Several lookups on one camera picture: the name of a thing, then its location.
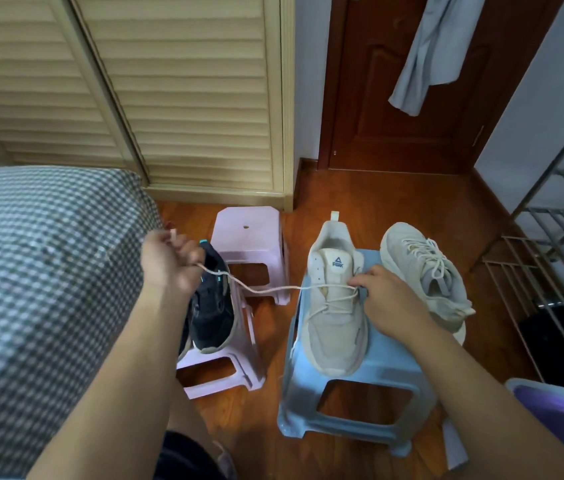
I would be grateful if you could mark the person's right hand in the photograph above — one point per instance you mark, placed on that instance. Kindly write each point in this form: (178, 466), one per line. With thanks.
(394, 302)

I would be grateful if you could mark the person's left hand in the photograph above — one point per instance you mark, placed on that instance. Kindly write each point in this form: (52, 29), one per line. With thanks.
(167, 267)

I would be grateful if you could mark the person's right fingers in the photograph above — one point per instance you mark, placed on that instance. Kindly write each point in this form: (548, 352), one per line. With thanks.
(362, 280)

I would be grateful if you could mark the person's left fingers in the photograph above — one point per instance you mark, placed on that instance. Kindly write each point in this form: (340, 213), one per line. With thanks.
(189, 254)

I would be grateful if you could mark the beige shoelace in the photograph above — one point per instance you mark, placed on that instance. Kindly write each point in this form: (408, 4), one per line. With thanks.
(267, 289)

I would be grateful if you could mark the person's right forearm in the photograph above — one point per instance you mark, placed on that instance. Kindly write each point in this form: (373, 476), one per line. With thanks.
(481, 409)

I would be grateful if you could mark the person's left forearm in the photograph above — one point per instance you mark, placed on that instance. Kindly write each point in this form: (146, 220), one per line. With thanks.
(112, 389)

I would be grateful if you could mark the dark navy sneaker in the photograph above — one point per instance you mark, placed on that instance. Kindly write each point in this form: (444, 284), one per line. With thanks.
(212, 309)

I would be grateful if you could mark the beige sneaker with blue logo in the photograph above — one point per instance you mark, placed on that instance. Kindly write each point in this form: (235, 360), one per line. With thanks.
(332, 334)

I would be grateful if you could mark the pink plastic stool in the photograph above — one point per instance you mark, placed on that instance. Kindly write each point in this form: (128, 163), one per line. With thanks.
(249, 237)
(239, 359)

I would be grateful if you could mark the beige laced sneaker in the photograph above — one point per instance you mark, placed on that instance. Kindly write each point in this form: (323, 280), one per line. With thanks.
(426, 274)

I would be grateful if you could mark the blue plastic stool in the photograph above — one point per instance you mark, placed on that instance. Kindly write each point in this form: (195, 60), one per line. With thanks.
(387, 369)

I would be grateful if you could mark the brown wooden door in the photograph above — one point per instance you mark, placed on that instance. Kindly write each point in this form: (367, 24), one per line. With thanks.
(387, 134)

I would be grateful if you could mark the beige louvered wardrobe door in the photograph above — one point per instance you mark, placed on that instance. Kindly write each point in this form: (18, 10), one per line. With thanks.
(27, 79)
(192, 94)

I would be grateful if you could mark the person's leg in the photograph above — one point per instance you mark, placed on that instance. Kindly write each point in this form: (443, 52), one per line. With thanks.
(187, 419)

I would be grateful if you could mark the black bag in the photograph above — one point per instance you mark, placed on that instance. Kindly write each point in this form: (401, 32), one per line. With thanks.
(551, 344)

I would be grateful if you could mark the metal shoe rack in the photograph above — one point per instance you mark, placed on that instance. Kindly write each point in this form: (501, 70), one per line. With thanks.
(556, 229)

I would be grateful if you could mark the black shorts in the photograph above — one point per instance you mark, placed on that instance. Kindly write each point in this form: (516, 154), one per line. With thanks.
(182, 459)

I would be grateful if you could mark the purple plastic bin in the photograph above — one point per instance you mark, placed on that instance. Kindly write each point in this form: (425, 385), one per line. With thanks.
(561, 419)

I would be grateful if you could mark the grey hanging garment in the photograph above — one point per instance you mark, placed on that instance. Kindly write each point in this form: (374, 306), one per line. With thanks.
(436, 44)

